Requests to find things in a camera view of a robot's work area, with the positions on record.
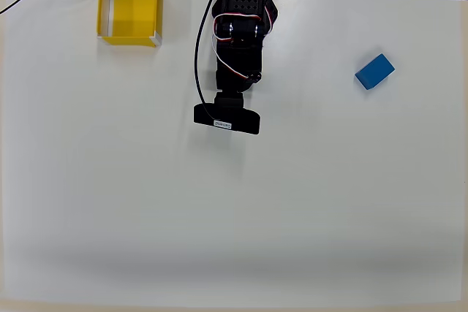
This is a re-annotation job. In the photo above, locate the blue block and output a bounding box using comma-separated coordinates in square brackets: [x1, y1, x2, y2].
[354, 53, 396, 91]

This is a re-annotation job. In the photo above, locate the yellow paper box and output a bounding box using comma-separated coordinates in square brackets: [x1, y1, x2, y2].
[97, 0, 164, 49]

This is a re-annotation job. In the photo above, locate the black webcam cable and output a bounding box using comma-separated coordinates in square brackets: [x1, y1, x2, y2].
[194, 0, 218, 123]

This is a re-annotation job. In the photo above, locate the red white servo wire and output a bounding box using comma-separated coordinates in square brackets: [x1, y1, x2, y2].
[211, 0, 275, 81]

